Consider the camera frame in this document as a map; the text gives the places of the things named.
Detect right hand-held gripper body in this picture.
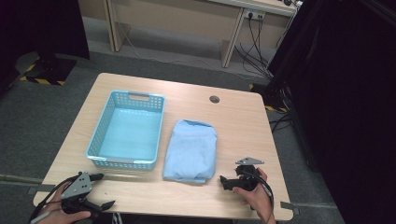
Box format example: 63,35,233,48
234,157,265,192

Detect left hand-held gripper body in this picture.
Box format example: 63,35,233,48
60,171,101,216

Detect light blue cloth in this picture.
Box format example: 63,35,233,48
162,119,219,184

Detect light blue plastic basket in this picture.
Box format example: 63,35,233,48
85,90,166,172

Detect person's right hand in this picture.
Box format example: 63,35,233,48
233,167,276,219

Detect person's left hand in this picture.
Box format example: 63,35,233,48
37,181,92,224

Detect grey tape strip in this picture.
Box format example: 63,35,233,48
25,184,56,196
279,201,301,217

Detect black stand base striped tape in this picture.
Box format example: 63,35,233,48
248,82,290,114
19,55,78,87

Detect black curtain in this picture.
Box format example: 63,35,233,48
266,0,396,224
0,0,91,96

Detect white power socket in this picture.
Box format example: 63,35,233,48
244,8,266,21

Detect beige wooden desk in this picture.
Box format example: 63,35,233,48
78,0,297,69

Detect black floor cables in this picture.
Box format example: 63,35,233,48
268,111,294,133

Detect bundle of black cables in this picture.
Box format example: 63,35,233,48
233,14,275,79

